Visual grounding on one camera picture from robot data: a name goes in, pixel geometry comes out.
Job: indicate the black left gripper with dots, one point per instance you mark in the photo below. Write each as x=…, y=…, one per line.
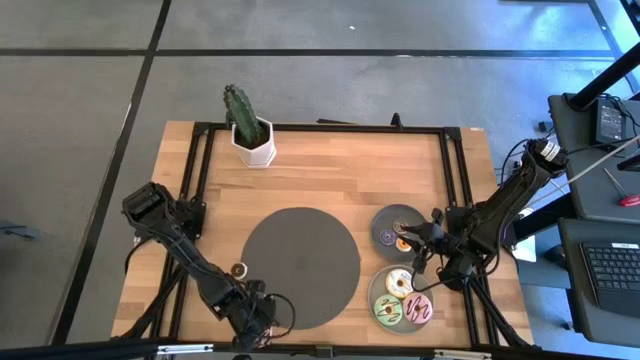
x=250, y=307

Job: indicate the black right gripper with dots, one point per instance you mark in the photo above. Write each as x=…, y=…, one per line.
x=440, y=242

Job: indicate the small orange sprinkled donut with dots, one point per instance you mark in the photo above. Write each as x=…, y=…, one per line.
x=401, y=248

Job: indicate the small brown sprinkled donut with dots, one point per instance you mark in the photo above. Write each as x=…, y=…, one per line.
x=397, y=222

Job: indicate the small purple sprinkled donut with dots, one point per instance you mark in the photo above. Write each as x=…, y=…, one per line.
x=384, y=241

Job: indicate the large white iced donut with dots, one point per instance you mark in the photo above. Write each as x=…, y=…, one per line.
x=392, y=277

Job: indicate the large pink iced donut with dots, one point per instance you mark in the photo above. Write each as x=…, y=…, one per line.
x=424, y=300

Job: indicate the small chocolate iced donut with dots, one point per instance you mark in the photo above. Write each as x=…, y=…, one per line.
x=235, y=266

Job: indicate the large green iced donut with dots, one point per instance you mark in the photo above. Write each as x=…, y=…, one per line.
x=381, y=305

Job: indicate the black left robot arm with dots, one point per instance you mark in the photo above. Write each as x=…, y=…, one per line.
x=185, y=250

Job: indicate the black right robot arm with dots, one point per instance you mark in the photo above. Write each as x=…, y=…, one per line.
x=505, y=200

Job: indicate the grey round plate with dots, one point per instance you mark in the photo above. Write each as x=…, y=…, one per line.
x=385, y=215
x=377, y=287

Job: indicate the round grey woven placemat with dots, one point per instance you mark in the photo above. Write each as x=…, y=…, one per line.
x=300, y=265

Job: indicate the black side desk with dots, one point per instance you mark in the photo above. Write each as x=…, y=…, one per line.
x=575, y=150
x=570, y=300

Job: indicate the white angular plant pot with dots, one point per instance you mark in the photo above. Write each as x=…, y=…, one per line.
x=257, y=155

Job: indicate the black overhead rig bar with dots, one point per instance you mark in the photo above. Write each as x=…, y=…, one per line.
x=75, y=350

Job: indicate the thin white rod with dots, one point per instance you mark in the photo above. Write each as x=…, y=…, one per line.
x=590, y=167

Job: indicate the black laptop keyboard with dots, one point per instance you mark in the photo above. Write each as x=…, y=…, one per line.
x=612, y=275

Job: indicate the green cactus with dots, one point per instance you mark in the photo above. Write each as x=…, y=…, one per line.
x=242, y=112

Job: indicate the black power device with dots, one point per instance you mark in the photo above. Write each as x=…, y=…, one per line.
x=610, y=122

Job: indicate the black diagonal pole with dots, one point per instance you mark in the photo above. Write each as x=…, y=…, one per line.
x=605, y=77

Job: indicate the dark floor object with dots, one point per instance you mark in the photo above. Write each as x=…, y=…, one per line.
x=17, y=231

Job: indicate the black aluminium table frame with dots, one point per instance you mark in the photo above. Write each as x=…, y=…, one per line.
x=325, y=128

